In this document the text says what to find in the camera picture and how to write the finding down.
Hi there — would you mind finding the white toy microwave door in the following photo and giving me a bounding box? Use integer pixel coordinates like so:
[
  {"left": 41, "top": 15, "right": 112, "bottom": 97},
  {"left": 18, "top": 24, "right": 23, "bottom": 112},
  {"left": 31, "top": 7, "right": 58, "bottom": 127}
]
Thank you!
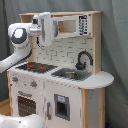
[{"left": 52, "top": 14, "right": 92, "bottom": 38}]

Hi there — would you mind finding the stove knob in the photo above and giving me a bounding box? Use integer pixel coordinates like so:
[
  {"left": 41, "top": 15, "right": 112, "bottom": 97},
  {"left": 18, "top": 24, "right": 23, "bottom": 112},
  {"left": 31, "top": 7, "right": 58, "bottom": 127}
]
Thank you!
[
  {"left": 30, "top": 81, "right": 37, "bottom": 88},
  {"left": 12, "top": 77, "right": 18, "bottom": 82}
]

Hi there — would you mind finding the black toy stovetop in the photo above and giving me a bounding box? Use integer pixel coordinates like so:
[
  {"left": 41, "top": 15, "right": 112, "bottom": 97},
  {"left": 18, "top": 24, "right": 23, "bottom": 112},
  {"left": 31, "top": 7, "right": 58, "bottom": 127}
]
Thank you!
[{"left": 18, "top": 62, "right": 55, "bottom": 74}]

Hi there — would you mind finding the white cabinet door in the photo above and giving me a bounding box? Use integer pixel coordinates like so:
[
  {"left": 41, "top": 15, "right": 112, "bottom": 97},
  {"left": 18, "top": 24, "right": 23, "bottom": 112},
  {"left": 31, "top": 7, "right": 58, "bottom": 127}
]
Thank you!
[{"left": 45, "top": 82, "right": 82, "bottom": 128}]

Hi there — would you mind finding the black toy faucet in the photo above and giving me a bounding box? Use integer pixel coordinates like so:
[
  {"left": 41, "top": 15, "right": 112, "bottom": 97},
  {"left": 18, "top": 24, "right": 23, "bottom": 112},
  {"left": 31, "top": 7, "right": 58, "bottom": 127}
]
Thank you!
[{"left": 75, "top": 51, "right": 93, "bottom": 70}]

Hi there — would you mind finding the wooden toy kitchen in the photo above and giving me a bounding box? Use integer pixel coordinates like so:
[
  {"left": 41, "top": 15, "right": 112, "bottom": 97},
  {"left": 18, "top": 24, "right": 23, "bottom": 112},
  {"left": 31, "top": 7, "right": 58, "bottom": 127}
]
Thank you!
[{"left": 8, "top": 11, "right": 114, "bottom": 128}]

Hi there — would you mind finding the toy oven door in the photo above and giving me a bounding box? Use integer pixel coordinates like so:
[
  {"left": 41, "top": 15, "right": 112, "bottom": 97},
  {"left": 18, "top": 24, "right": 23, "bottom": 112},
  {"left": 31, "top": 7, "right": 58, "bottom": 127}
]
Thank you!
[{"left": 10, "top": 87, "right": 45, "bottom": 127}]

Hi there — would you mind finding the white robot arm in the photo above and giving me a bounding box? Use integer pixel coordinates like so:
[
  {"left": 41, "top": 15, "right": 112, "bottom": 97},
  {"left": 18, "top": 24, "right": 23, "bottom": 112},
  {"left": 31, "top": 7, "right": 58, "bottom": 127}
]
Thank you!
[{"left": 0, "top": 12, "right": 51, "bottom": 128}]

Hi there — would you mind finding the grey toy sink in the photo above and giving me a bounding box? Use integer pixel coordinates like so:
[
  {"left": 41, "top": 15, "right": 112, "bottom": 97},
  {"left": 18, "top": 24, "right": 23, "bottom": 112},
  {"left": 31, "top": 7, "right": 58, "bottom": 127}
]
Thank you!
[{"left": 52, "top": 68, "right": 92, "bottom": 81}]

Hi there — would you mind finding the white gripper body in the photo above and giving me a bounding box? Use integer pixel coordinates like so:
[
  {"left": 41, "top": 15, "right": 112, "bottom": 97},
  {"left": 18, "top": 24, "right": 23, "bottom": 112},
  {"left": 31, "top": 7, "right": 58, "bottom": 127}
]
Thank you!
[{"left": 32, "top": 12, "right": 51, "bottom": 46}]

